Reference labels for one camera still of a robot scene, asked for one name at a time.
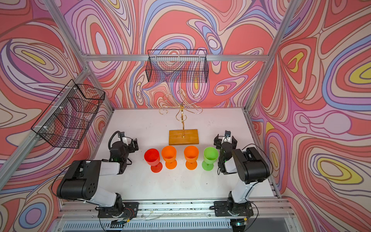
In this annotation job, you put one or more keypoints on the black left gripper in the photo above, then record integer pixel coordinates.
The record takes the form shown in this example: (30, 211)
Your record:
(132, 150)

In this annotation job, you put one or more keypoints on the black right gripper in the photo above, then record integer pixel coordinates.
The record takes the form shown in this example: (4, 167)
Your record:
(218, 142)

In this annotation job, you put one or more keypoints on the green wine glass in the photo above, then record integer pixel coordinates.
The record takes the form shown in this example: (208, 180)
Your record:
(210, 155)

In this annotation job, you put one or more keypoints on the red wine glass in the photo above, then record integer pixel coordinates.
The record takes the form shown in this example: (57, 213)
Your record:
(152, 157)

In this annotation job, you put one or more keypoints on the orange wine glass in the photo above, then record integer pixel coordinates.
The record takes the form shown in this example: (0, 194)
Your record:
(191, 154)
(169, 155)

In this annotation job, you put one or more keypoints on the orange front wine glass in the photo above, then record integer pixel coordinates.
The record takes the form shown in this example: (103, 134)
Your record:
(169, 155)

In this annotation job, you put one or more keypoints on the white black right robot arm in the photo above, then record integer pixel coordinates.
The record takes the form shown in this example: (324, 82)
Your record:
(247, 163)

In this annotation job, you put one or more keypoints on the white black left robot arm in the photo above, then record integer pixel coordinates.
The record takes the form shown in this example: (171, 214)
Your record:
(81, 181)

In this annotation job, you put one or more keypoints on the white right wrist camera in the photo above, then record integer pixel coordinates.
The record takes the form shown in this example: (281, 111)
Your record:
(227, 134)

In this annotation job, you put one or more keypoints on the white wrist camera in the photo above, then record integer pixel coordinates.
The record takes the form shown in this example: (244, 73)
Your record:
(227, 134)
(123, 138)

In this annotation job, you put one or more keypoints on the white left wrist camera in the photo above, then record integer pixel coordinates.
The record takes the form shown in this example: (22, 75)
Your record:
(123, 138)

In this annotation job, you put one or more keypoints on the gold wire rack wooden base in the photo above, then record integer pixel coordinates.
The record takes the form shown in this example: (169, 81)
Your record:
(183, 136)

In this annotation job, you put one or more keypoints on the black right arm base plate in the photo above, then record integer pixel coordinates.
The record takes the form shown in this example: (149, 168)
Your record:
(230, 209)

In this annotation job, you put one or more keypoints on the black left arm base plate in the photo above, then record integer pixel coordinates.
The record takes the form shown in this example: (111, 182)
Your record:
(118, 210)

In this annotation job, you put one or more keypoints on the black wire basket left wall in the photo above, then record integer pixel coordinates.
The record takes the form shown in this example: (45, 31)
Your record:
(71, 117)

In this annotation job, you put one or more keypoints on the black wire basket wall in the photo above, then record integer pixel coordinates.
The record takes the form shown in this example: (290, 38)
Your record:
(71, 117)
(177, 66)

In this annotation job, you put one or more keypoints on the aluminium front rail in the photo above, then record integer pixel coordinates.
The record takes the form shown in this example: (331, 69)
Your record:
(264, 215)

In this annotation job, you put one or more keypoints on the black wire basket back wall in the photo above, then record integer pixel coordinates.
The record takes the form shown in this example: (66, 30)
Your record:
(177, 66)

